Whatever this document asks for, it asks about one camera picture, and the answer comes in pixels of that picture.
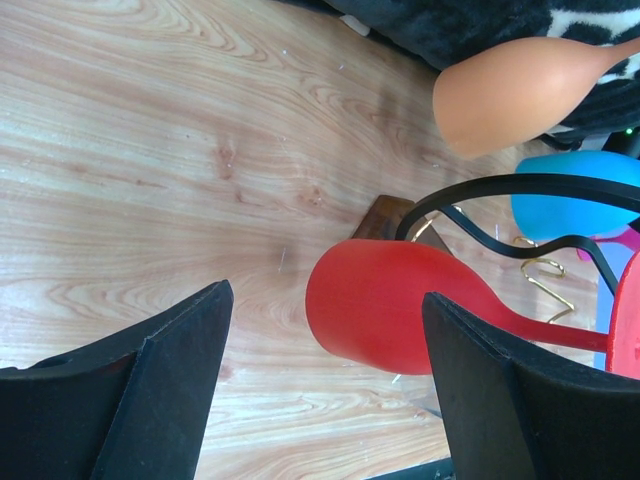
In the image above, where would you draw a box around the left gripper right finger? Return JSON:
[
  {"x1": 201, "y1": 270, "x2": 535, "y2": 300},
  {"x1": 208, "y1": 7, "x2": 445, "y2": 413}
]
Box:
[{"x1": 422, "y1": 293, "x2": 639, "y2": 479}]

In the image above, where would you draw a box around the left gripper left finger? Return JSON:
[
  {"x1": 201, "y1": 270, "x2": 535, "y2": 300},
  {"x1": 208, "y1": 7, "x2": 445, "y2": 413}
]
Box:
[{"x1": 1, "y1": 281, "x2": 234, "y2": 479}]

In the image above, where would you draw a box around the red plastic wine glass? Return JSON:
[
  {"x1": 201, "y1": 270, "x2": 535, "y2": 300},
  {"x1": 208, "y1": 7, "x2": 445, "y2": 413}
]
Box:
[{"x1": 305, "y1": 239, "x2": 639, "y2": 379}]

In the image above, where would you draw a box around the blue wine glass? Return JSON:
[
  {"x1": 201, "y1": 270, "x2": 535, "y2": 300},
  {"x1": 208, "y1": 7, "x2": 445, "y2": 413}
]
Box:
[{"x1": 509, "y1": 149, "x2": 640, "y2": 241}]

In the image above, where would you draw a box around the magenta plastic wine glass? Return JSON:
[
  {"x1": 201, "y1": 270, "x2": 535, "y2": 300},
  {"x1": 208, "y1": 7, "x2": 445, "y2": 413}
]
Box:
[{"x1": 590, "y1": 227, "x2": 639, "y2": 262}]

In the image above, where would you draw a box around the orange plastic wine glass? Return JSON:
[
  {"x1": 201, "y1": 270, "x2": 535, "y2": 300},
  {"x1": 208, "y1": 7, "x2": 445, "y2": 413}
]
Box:
[{"x1": 433, "y1": 37, "x2": 639, "y2": 159}]

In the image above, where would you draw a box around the black floral pillow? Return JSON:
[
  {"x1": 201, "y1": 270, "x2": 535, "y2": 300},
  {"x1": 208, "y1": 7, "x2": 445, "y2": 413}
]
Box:
[{"x1": 330, "y1": 0, "x2": 639, "y2": 144}]

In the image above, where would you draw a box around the gold wire glass rack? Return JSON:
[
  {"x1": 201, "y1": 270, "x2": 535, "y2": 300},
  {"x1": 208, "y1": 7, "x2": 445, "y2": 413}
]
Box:
[{"x1": 352, "y1": 172, "x2": 640, "y2": 326}]

